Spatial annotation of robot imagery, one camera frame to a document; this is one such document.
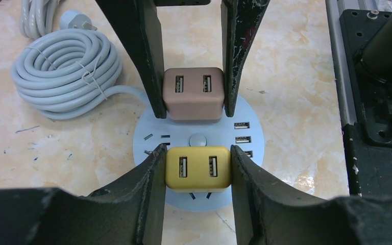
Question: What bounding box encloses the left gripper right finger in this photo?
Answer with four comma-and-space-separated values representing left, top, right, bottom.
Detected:
230, 145, 392, 244

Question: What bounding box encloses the round blue power socket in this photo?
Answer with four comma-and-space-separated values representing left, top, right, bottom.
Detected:
133, 97, 268, 212

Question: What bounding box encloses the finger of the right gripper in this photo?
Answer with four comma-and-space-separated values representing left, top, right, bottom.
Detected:
220, 0, 270, 117
96, 0, 166, 118

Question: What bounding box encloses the pink USB charger plug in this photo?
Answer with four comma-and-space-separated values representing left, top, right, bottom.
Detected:
162, 67, 225, 121

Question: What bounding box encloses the grey white-strip cable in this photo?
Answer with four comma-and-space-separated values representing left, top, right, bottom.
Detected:
19, 0, 65, 39

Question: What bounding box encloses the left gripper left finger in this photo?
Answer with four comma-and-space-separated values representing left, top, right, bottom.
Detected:
0, 144, 167, 244

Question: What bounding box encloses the blue-grey socket cable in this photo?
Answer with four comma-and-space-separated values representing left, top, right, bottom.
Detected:
10, 9, 150, 121

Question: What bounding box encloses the yellow USB charger plug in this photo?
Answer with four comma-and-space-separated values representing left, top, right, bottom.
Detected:
165, 146, 232, 193

